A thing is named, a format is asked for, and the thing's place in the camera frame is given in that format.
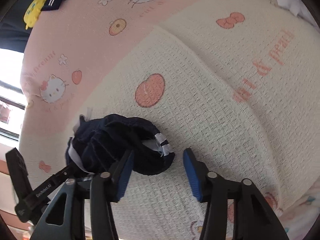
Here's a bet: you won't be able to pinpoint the navy shorts white stripes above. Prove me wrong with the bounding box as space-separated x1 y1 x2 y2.
65 114 175 176

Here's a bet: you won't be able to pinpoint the white and dark clothes pile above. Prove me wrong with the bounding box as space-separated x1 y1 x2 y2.
277 0 319 29

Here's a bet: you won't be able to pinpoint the pink cream Hello Kitty blanket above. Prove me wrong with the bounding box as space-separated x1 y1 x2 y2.
20 0 319 239

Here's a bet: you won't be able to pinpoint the yellow plush toy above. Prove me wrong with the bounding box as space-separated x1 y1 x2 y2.
23 0 46 30

